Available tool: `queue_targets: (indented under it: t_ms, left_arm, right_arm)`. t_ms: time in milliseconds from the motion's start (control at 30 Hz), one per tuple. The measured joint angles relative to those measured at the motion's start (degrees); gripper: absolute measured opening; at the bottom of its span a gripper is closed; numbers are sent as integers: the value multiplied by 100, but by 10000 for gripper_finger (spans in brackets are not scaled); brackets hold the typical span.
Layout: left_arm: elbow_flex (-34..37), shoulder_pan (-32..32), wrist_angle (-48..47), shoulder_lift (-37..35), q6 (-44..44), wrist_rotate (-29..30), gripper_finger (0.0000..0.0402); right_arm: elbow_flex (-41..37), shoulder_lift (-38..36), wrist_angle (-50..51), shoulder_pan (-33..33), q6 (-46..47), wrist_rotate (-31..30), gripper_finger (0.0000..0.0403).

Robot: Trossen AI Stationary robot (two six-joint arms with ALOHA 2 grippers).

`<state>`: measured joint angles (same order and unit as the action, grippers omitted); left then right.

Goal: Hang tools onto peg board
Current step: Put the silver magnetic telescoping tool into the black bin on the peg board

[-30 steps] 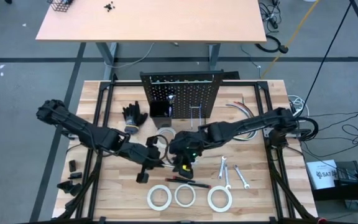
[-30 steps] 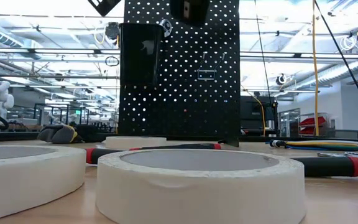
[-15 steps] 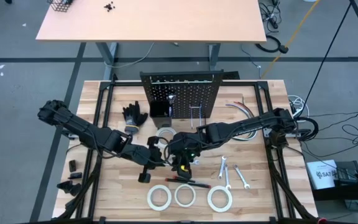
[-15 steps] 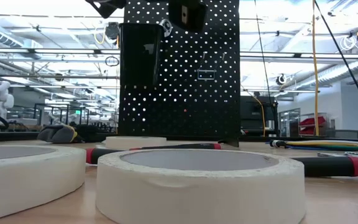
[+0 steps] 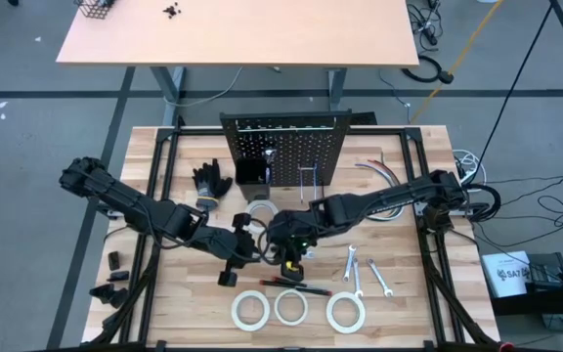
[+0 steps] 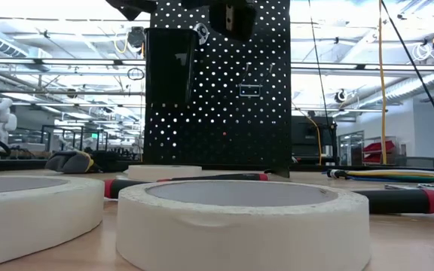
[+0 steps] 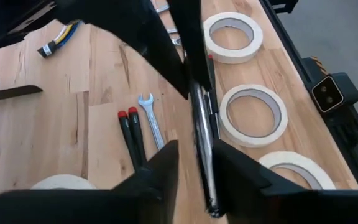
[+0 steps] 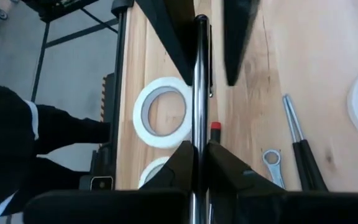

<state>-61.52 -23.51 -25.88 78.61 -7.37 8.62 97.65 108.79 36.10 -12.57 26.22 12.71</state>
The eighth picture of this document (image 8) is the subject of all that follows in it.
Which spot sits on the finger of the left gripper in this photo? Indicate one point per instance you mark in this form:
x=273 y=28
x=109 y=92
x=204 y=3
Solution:
x=238 y=31
x=179 y=31

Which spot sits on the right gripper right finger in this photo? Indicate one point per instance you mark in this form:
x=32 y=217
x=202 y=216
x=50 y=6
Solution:
x=225 y=174

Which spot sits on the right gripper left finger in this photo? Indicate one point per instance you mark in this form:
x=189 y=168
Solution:
x=176 y=174

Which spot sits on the chrome combination wrench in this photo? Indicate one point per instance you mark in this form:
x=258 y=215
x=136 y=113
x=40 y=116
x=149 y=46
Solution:
x=277 y=177

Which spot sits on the red black screwdriver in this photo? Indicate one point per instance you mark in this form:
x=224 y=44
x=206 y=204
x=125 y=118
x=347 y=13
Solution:
x=312 y=168
x=201 y=93

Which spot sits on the black part with orange ridges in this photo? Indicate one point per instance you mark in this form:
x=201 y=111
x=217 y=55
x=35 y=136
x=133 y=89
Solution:
x=109 y=93

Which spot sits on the black equipment cart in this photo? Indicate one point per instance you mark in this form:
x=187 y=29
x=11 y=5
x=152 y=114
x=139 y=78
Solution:
x=51 y=9

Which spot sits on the person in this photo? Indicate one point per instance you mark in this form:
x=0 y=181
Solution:
x=5 y=130

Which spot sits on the black table-level camera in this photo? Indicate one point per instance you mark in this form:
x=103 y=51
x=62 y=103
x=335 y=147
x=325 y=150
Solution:
x=101 y=184

